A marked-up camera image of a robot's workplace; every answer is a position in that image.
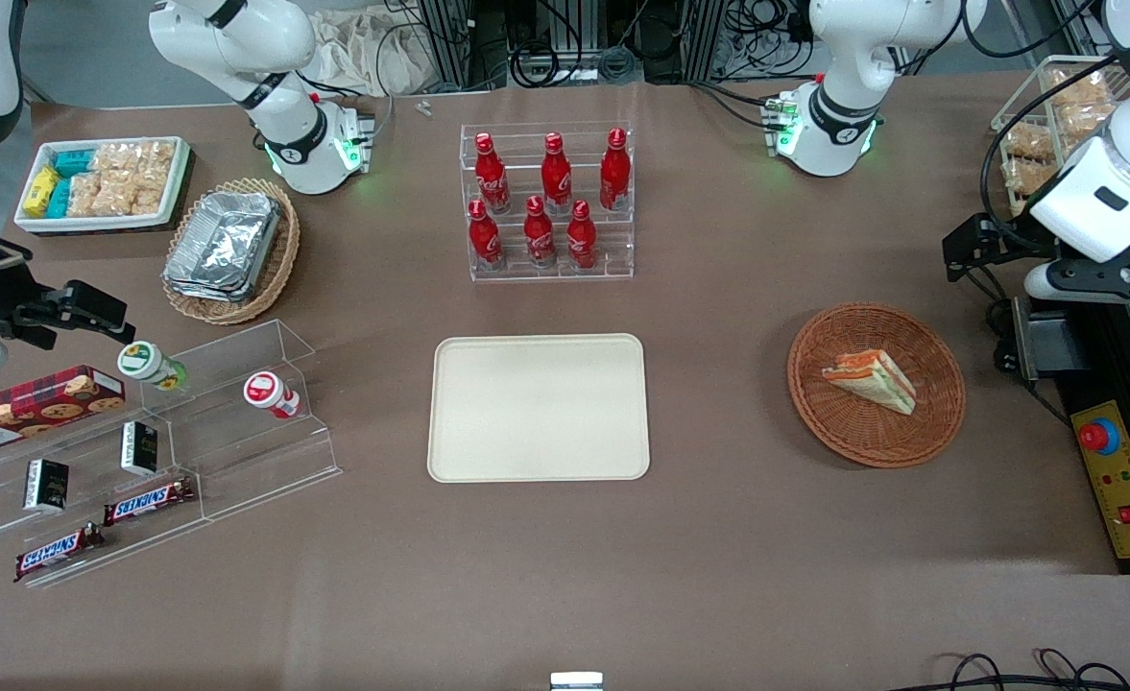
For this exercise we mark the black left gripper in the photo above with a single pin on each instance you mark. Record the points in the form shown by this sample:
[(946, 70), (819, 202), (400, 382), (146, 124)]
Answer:
[(1009, 241)]

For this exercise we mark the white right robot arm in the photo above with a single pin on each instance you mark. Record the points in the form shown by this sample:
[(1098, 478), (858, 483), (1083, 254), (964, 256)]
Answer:
[(298, 144)]

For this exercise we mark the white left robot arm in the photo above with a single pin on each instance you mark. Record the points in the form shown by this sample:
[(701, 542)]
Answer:
[(843, 115)]

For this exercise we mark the triangular sandwich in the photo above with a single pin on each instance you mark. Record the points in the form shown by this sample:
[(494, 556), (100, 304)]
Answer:
[(872, 379)]

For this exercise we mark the aluminium foil tray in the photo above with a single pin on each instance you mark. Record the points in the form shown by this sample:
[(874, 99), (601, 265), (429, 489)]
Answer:
[(224, 245)]

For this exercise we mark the tan oval wicker basket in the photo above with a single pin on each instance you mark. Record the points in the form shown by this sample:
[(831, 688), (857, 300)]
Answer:
[(272, 274)]

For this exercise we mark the brown round wicker basket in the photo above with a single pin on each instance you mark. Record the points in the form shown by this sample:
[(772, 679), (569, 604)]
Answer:
[(872, 437)]

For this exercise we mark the beige plastic tray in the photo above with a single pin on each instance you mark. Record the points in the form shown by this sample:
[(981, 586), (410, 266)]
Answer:
[(538, 408)]

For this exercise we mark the clear pastry bag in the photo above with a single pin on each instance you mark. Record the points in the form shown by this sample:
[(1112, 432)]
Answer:
[(1021, 182), (1081, 106), (1027, 142)]

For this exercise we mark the green lid yogurt cup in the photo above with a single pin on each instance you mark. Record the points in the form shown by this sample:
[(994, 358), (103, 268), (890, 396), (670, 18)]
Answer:
[(147, 362)]

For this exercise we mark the red tartan cookie box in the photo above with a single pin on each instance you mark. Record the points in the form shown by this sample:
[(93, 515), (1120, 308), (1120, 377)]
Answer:
[(36, 408)]

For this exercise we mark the white rectangular snack bin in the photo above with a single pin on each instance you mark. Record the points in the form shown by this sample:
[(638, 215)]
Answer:
[(104, 224)]

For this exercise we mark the grey metal box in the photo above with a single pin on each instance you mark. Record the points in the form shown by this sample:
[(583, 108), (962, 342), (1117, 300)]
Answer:
[(1045, 341)]

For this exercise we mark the teal snack packet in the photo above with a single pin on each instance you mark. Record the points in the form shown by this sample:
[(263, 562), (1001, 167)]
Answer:
[(75, 163), (59, 197)]

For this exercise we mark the clear cracker bag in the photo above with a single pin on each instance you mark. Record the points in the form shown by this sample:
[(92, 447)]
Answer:
[(84, 195), (156, 159), (115, 159), (149, 197), (118, 197)]

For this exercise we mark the yellow snack packet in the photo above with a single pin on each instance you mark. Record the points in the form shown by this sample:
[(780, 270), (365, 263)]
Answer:
[(41, 192)]

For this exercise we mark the small black box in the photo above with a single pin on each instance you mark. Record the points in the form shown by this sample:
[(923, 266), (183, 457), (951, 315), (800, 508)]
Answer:
[(139, 448), (46, 485)]

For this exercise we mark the Snickers chocolate bar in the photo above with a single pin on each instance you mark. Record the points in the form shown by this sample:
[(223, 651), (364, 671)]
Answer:
[(147, 502), (56, 552)]

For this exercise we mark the red lid yogurt cup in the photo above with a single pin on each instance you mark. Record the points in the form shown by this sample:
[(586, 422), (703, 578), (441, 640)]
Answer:
[(267, 392)]

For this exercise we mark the red emergency stop button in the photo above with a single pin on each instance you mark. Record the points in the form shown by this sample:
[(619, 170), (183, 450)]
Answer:
[(1097, 437)]

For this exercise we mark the clear acrylic stepped shelf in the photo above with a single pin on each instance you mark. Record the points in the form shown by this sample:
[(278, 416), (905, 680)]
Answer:
[(94, 552), (257, 461)]

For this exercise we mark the black control box yellow panel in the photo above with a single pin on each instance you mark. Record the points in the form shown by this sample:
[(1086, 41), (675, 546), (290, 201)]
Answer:
[(1126, 499)]

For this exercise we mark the clear acrylic bottle stand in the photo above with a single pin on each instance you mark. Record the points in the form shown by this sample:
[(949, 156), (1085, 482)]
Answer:
[(613, 259)]

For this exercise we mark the crumpled beige cloth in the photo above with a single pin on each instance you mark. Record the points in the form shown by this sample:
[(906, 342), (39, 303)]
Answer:
[(363, 53)]

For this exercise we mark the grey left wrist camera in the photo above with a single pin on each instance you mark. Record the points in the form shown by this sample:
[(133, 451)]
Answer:
[(1093, 280)]

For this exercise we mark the aluminium frame post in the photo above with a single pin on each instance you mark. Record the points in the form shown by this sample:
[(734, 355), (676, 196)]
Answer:
[(447, 43), (713, 38)]

